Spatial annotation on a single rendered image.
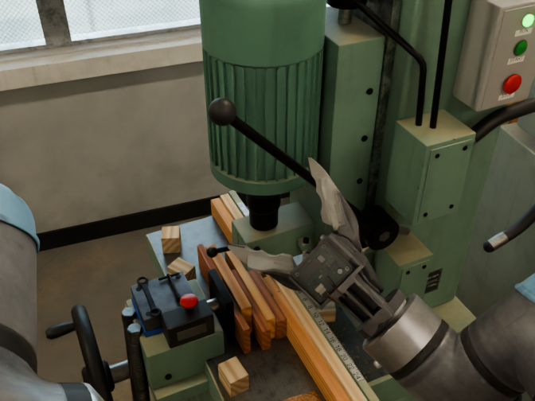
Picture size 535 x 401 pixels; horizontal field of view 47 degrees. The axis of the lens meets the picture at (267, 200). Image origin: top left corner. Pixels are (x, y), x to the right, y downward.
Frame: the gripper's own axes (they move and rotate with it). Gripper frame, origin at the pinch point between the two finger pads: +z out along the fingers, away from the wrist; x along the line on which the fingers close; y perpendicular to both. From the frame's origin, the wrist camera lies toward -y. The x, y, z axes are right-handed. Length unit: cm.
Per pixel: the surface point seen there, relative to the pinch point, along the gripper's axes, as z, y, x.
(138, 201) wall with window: 61, -172, 71
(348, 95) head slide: 3.9, -17.7, -16.8
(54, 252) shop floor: 71, -159, 110
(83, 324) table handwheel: 11.6, -20.7, 42.1
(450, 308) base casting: -37, -58, 1
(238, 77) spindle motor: 15.1, -6.5, -8.3
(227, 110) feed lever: 10.5, 3.5, -5.2
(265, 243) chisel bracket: -1.3, -29.3, 11.2
